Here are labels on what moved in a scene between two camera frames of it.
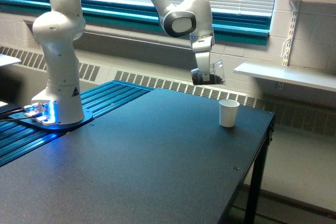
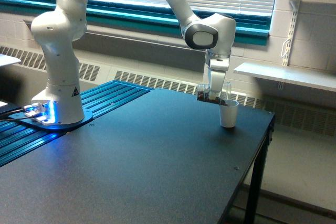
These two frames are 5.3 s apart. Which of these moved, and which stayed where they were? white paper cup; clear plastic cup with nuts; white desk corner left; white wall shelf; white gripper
Moved: white gripper; clear plastic cup with nuts
Stayed: white desk corner left; white wall shelf; white paper cup
